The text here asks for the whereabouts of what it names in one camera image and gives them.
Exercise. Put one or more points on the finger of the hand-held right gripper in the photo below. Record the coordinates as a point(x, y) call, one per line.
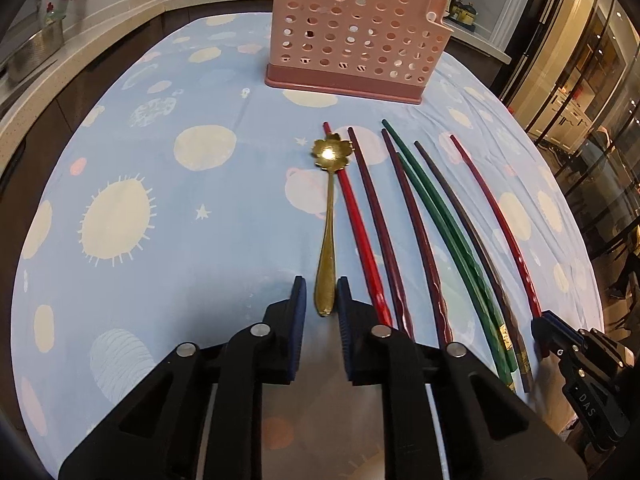
point(565, 327)
point(547, 340)

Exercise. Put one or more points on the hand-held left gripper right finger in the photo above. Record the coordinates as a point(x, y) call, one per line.
point(345, 320)

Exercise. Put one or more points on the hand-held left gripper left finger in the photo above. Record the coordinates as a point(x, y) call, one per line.
point(299, 320)

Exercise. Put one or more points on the red chopstick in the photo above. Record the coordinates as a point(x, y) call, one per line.
point(350, 200)
point(510, 240)

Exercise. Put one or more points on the maroon chopstick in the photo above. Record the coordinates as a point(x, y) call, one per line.
point(372, 210)
point(415, 220)

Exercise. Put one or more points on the green chopstick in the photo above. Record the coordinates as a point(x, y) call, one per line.
point(455, 270)
point(450, 215)

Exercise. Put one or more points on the dark brown chopstick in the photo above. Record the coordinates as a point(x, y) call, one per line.
point(480, 245)

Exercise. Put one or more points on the gold flower spoon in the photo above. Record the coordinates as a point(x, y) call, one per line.
point(330, 152)

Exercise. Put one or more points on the pink perforated utensil basket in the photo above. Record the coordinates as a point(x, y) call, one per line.
point(345, 87)

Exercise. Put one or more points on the glass sliding door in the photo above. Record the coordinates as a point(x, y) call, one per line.
point(575, 60)

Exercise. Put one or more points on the brown base cabinet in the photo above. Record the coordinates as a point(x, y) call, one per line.
point(125, 45)

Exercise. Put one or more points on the small seasoning jar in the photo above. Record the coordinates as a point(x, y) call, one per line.
point(470, 15)
point(461, 11)

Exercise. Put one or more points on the steel colander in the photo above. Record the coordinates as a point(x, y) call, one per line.
point(35, 52)

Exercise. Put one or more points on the green dish soap bottle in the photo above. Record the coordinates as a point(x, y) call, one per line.
point(52, 15)

